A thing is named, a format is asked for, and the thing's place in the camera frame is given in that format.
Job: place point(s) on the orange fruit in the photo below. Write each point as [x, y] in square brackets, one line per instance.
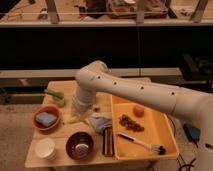
[138, 110]

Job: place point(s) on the bunch of dark grapes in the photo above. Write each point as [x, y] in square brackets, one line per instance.
[130, 124]

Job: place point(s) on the orange bowl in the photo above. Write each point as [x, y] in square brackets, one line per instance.
[49, 109]

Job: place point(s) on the purple bowl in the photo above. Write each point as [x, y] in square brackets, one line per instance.
[79, 146]

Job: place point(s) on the dark red rectangular block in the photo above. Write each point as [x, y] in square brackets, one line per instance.
[108, 144]

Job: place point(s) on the brush with black bristles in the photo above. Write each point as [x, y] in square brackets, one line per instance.
[155, 149]

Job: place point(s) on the wooden table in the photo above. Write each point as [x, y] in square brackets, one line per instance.
[64, 130]

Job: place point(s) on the grey cloth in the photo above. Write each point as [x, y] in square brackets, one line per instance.
[99, 124]

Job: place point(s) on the yellow plastic bin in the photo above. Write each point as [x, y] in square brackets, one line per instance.
[156, 131]

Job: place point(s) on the yellow banana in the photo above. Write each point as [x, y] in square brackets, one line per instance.
[74, 119]

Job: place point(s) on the green plastic vegetable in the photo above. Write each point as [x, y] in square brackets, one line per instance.
[58, 97]

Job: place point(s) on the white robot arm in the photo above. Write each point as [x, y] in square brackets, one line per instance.
[182, 103]

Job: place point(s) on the blue sponge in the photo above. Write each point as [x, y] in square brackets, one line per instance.
[45, 119]

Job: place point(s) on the black device with cable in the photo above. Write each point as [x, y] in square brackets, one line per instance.
[192, 133]

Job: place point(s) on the white cup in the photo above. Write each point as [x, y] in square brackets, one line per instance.
[45, 149]

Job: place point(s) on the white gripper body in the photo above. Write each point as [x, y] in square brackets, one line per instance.
[80, 110]

